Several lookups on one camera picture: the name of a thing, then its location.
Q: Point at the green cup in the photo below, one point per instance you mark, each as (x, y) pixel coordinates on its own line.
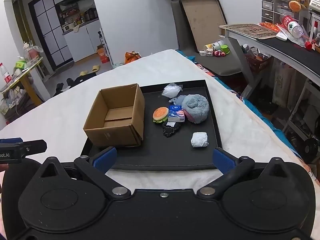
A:
(225, 49)

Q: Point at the black stitched fabric toy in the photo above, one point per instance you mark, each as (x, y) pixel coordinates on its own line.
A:
(170, 128)

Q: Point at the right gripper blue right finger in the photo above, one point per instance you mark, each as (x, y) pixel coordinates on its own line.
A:
(232, 168)

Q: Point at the blue denim fabric toy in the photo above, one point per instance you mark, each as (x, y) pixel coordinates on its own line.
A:
(177, 101)

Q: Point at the clear plastic water bottle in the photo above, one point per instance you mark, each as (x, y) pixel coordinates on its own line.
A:
(296, 31)

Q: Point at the clear plastic bag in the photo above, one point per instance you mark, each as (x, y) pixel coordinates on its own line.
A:
(172, 90)

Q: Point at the plush hamburger toy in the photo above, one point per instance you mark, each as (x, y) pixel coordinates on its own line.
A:
(160, 115)

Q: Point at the black rectangular tray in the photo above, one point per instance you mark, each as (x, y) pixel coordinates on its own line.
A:
(175, 153)

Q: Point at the grey fluffy plush slipper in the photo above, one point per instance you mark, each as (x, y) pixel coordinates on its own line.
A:
(196, 108)

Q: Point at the grey curved desk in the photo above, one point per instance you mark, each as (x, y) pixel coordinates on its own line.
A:
(302, 60)

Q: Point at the yellow slipper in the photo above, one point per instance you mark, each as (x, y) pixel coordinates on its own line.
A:
(95, 68)

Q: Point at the grey chair seat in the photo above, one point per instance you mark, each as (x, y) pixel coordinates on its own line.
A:
(222, 66)

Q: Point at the blue tissue packet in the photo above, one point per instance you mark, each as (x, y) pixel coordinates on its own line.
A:
(176, 114)

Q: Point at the orange bag on floor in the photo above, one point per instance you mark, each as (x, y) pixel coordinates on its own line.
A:
(131, 56)

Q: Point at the orange cardboard box on floor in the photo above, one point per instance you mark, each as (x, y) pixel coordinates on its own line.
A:
(102, 54)

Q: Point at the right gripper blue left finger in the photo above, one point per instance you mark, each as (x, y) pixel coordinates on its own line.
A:
(93, 170)

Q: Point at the yellow side table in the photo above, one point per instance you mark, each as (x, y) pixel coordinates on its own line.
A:
(23, 79)

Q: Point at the white tissue bundle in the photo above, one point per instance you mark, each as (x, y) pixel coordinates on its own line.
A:
(199, 139)

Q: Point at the brown cardboard box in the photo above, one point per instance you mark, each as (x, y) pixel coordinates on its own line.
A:
(116, 117)

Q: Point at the orange plastic basket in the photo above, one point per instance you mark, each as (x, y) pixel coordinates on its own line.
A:
(257, 60)

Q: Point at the grey drawer cabinet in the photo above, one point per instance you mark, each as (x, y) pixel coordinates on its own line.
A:
(271, 10)

